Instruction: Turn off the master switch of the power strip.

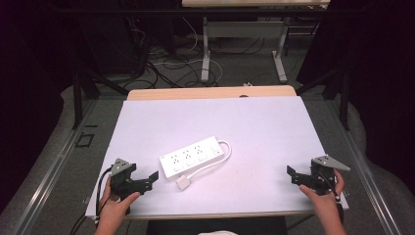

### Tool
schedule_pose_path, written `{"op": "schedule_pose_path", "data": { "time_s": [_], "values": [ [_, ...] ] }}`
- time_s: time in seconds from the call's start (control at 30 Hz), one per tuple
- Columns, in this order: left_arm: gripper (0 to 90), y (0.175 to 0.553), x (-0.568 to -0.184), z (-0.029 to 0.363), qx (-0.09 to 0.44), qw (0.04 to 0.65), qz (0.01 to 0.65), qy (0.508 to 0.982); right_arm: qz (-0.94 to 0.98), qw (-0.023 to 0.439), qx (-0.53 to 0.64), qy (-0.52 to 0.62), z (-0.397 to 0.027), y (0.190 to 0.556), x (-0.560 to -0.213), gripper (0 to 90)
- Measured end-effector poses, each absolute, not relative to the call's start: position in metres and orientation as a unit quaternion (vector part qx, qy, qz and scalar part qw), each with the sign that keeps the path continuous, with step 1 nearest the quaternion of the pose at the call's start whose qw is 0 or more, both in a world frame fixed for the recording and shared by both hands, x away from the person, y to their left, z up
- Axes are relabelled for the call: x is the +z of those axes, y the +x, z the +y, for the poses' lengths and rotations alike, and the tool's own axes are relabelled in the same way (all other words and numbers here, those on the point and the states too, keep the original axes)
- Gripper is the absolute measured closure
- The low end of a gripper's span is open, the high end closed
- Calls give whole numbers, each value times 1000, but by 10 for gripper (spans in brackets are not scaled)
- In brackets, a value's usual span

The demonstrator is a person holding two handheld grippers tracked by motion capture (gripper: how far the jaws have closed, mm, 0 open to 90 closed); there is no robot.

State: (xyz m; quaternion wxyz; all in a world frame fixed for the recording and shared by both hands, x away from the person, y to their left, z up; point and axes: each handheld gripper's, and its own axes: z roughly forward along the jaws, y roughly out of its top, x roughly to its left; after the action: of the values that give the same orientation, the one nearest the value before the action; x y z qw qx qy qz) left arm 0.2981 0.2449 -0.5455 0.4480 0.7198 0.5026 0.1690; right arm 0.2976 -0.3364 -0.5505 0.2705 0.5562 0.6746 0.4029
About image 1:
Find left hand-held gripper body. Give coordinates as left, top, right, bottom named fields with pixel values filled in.
left=109, top=158, right=154, bottom=198

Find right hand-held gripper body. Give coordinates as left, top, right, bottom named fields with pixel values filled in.
left=299, top=155, right=352, bottom=197

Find white plug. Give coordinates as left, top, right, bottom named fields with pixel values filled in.
left=175, top=174, right=192, bottom=191

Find white power strip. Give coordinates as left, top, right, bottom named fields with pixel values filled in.
left=159, top=135, right=226, bottom=180

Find white power strip cable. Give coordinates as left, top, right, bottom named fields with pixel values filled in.
left=185, top=139, right=233, bottom=183

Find person's right hand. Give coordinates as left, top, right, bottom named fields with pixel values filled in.
left=299, top=168, right=346, bottom=217

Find person's left hand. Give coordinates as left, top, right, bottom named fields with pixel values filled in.
left=97, top=177, right=142, bottom=227

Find person's dark clothing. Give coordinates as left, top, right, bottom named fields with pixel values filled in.
left=146, top=215, right=289, bottom=235

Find white table mat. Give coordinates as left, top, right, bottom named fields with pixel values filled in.
left=84, top=95, right=349, bottom=219

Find black metal stand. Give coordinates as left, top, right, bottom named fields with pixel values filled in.
left=295, top=67, right=350, bottom=131
left=71, top=63, right=130, bottom=130

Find wooden table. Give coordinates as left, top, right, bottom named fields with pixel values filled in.
left=85, top=84, right=349, bottom=221

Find white desk with metal legs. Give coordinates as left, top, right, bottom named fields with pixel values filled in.
left=181, top=0, right=331, bottom=83

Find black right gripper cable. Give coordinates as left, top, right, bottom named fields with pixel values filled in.
left=317, top=171, right=341, bottom=201

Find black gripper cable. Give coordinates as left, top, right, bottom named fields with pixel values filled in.
left=95, top=166, right=114, bottom=228
left=317, top=171, right=341, bottom=201

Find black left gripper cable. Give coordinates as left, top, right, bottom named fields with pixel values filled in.
left=95, top=166, right=114, bottom=228

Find aluminium floor rail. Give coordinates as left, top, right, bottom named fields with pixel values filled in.
left=326, top=101, right=403, bottom=235
left=11, top=99, right=99, bottom=235

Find black floor cables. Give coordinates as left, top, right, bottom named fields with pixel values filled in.
left=125, top=16, right=223, bottom=90

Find white floor cable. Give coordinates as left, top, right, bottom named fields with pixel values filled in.
left=152, top=17, right=224, bottom=86

